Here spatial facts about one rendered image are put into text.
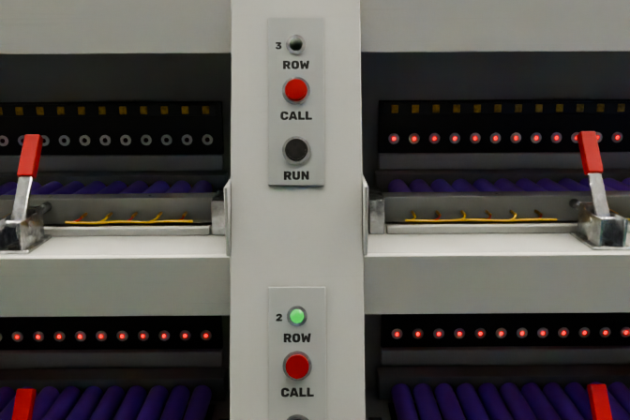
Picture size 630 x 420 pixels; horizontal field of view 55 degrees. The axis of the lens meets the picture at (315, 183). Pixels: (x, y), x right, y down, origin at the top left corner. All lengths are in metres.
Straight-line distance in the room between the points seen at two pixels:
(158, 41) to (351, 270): 0.22
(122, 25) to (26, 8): 0.07
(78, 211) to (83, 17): 0.16
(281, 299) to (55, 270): 0.16
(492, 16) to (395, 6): 0.07
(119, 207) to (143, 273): 0.09
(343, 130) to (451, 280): 0.13
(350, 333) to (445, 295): 0.07
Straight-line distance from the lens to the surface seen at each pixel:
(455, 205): 0.51
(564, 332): 0.65
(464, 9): 0.47
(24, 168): 0.51
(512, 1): 0.48
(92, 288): 0.46
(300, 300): 0.43
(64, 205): 0.54
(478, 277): 0.45
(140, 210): 0.52
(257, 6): 0.46
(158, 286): 0.45
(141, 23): 0.48
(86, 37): 0.49
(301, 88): 0.43
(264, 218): 0.43
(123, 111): 0.63
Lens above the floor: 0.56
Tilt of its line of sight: 4 degrees up
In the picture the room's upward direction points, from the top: straight up
